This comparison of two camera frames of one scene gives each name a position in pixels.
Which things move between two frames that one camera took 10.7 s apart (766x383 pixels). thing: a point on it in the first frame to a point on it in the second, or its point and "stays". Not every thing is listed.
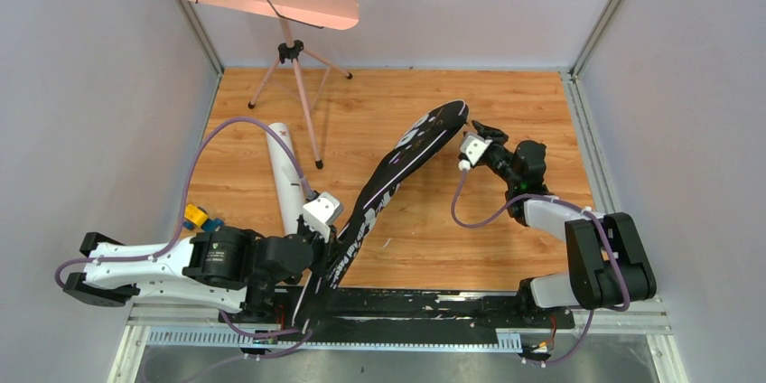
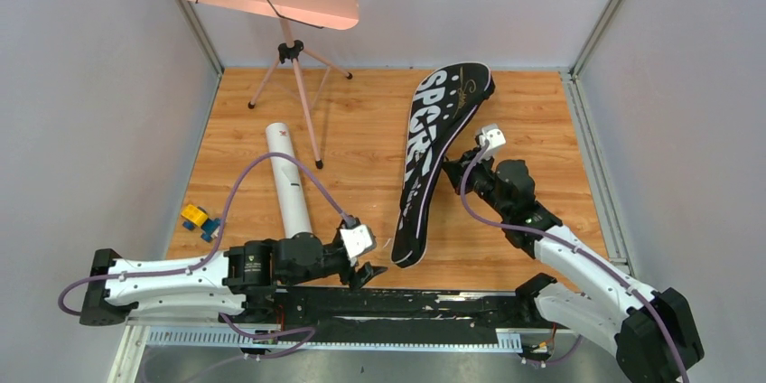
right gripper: (490, 133) to (457, 170)
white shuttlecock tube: (288, 180) stays
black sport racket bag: (429, 127) to (444, 96)
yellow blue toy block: (198, 217) stays
